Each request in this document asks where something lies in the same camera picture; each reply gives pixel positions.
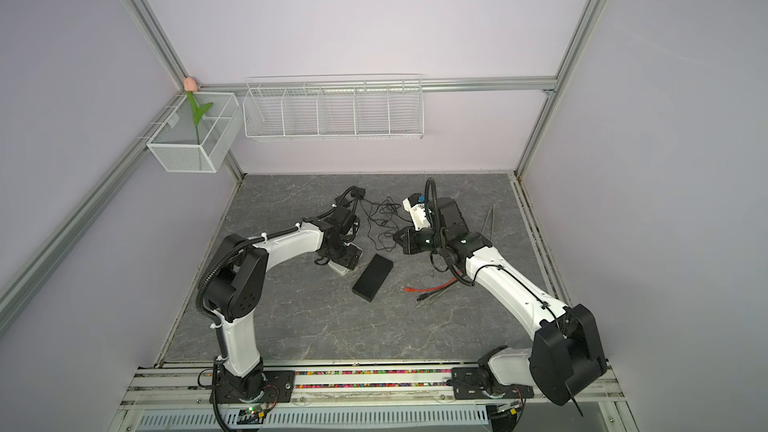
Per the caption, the pink artificial tulip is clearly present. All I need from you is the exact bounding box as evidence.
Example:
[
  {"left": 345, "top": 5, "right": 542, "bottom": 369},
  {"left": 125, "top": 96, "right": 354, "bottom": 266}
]
[{"left": 183, "top": 77, "right": 213, "bottom": 145}]

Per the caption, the white wire wall basket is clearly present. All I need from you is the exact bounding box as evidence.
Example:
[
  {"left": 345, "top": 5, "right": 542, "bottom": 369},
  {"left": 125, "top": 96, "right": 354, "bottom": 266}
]
[{"left": 243, "top": 74, "right": 425, "bottom": 141}]

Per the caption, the white mesh box basket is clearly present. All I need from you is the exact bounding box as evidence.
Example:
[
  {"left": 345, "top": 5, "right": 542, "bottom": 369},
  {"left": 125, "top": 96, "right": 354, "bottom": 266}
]
[{"left": 147, "top": 92, "right": 244, "bottom": 173}]

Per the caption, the red ethernet cable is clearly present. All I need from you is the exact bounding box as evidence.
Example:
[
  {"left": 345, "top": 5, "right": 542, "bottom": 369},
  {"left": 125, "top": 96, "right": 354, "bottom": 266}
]
[{"left": 403, "top": 275, "right": 458, "bottom": 295}]

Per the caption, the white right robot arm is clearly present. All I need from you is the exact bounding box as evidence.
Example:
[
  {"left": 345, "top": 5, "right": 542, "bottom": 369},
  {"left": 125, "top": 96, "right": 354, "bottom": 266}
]
[{"left": 395, "top": 179, "right": 608, "bottom": 406}]

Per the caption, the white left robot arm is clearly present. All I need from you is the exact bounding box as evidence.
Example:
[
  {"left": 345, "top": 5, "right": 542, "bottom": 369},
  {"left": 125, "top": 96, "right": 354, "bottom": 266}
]
[{"left": 195, "top": 186, "right": 365, "bottom": 403}]

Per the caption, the black power cable with plug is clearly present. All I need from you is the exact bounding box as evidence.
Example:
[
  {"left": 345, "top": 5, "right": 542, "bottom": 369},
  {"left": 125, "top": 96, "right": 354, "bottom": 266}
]
[{"left": 356, "top": 196, "right": 403, "bottom": 253}]

